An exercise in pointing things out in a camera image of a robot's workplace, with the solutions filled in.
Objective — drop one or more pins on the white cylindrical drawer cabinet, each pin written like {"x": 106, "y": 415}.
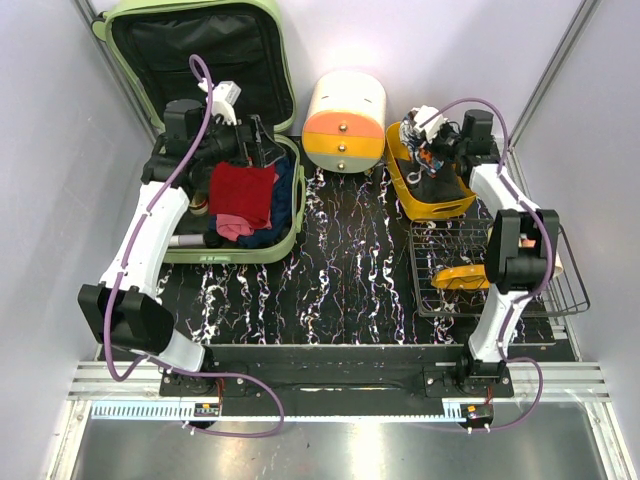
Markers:
{"x": 344, "y": 130}

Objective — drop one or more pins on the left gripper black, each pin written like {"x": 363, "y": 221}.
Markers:
{"x": 260, "y": 152}

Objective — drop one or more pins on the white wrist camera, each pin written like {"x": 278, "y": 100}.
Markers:
{"x": 225, "y": 94}
{"x": 427, "y": 122}

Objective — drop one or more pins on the black wire rack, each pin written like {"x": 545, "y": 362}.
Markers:
{"x": 447, "y": 262}

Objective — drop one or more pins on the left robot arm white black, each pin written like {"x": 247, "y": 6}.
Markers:
{"x": 122, "y": 310}

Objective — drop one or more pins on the white cylindrical bottle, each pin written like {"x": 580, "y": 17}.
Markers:
{"x": 187, "y": 241}

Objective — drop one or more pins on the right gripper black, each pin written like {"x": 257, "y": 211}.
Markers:
{"x": 443, "y": 128}

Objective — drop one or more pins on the red garment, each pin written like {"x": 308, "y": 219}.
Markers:
{"x": 244, "y": 192}

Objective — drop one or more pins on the orange plastic basket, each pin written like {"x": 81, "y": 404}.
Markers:
{"x": 415, "y": 210}

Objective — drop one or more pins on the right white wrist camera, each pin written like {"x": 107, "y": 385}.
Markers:
{"x": 427, "y": 122}

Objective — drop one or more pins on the grey dotted cloth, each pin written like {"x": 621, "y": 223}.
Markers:
{"x": 443, "y": 187}

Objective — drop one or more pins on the green hard-shell suitcase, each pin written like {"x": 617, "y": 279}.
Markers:
{"x": 164, "y": 48}

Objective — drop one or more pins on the yellow plate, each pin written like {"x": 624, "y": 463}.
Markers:
{"x": 467, "y": 277}

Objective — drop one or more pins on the pink white cup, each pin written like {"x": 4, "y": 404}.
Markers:
{"x": 558, "y": 266}

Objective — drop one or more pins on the pink garment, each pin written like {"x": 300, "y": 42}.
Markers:
{"x": 231, "y": 227}

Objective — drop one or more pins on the blue orange patterned garment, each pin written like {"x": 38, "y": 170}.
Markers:
{"x": 418, "y": 148}

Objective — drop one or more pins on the navy blue garment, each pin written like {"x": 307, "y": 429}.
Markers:
{"x": 281, "y": 209}

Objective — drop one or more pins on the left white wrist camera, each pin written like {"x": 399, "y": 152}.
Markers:
{"x": 225, "y": 94}

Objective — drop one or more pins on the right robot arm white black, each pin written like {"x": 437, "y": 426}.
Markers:
{"x": 521, "y": 250}

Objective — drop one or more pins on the gold lidded jar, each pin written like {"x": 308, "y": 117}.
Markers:
{"x": 199, "y": 204}

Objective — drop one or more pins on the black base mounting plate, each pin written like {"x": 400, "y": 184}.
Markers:
{"x": 424, "y": 380}

